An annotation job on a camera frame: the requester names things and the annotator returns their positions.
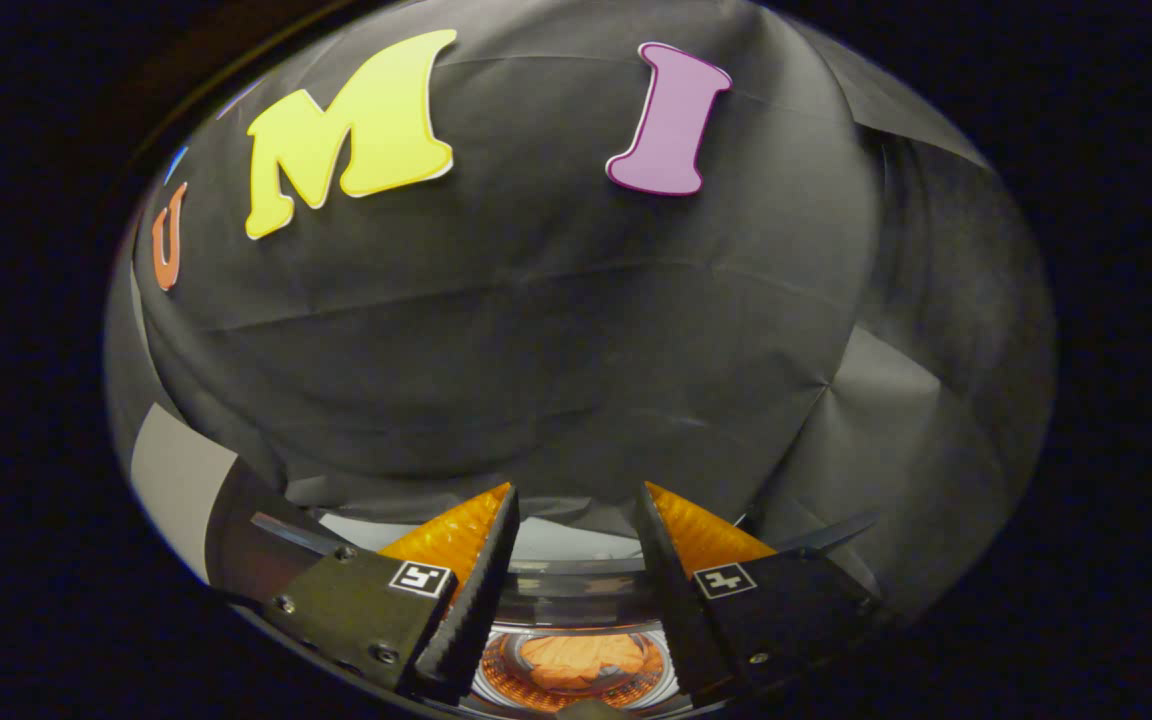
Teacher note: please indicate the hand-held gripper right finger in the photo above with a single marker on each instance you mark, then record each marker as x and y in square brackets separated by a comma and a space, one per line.
[671, 600]

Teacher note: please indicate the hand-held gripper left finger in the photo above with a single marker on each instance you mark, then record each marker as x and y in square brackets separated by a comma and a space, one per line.
[471, 600]

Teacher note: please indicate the orange polo shirt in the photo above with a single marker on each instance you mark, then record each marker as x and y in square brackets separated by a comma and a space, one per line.
[581, 660]

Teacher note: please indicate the dark glass washing machine lid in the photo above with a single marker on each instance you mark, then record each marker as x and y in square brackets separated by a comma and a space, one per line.
[576, 545]

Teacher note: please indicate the beige cabinet with dark sides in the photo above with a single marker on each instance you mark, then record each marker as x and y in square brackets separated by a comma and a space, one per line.
[176, 480]

